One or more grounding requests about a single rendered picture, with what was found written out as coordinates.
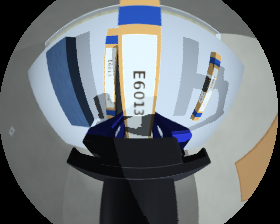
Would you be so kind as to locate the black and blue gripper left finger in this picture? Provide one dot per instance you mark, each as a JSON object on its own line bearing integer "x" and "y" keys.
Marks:
{"x": 109, "y": 127}

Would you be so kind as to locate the tan rectangular box with blue bands and white label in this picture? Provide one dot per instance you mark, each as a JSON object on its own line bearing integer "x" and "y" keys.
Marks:
{"x": 111, "y": 72}

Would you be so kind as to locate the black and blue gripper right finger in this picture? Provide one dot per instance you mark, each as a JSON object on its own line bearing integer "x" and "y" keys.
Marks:
{"x": 170, "y": 128}

